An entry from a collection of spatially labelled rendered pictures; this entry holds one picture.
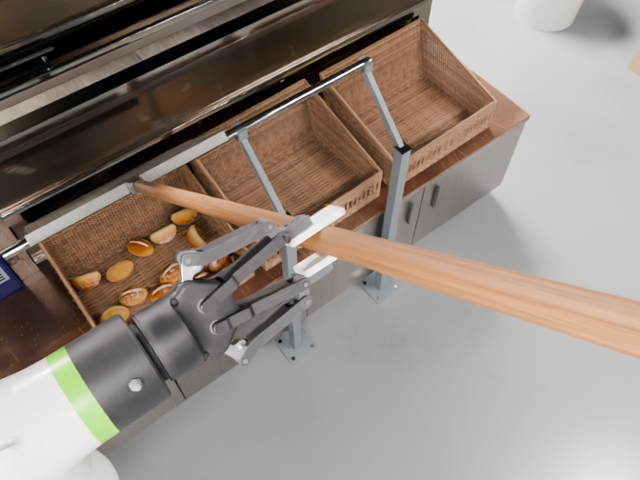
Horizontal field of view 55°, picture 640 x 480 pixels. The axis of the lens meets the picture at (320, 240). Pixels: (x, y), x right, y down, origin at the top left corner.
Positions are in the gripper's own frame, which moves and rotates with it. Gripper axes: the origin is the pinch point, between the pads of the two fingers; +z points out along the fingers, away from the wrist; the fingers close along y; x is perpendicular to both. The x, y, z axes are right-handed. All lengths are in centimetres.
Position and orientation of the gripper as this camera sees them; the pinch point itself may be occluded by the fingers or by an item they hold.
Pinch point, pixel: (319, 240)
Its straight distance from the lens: 64.2
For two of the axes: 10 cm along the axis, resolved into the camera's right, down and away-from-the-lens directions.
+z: 7.9, -5.1, 3.5
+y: 4.0, 8.5, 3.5
